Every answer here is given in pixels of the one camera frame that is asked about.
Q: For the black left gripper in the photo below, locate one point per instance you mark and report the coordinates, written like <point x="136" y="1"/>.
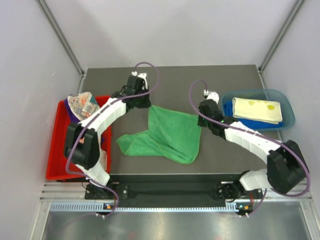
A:
<point x="146" y="104"/>

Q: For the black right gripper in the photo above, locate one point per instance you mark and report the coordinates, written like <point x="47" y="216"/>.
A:
<point x="200" y="122"/>

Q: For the blue towel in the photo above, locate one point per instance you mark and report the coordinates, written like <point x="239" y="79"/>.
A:
<point x="252" y="124"/>

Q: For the green towel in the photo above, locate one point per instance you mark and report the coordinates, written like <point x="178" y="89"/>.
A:
<point x="171" y="134"/>

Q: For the yellow patterned towel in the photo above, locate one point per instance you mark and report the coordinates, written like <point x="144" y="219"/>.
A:
<point x="257" y="110"/>

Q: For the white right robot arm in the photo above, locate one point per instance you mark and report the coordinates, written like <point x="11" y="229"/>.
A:
<point x="285" y="165"/>

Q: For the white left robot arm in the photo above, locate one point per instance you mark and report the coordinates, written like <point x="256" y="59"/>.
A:
<point x="113" y="109"/>

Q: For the translucent blue tray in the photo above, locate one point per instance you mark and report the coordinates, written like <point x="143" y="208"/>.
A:
<point x="288" y="117"/>

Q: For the light patterned towel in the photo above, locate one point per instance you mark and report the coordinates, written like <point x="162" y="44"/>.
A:
<point x="85" y="105"/>

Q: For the purple towel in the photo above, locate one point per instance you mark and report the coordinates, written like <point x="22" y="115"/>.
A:
<point x="70" y="112"/>

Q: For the red plastic bin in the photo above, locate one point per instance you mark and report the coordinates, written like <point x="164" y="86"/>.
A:
<point x="56" y="166"/>

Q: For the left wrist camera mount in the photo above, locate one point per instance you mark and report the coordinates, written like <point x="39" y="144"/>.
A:
<point x="142" y="76"/>

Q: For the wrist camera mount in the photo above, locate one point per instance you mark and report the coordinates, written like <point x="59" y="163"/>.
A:
<point x="142" y="76"/>
<point x="213" y="95"/>

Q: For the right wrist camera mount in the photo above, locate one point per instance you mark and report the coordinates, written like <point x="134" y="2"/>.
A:
<point x="213" y="95"/>

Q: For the white slotted cable duct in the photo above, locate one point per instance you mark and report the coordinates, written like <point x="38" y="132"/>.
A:
<point x="233" y="207"/>

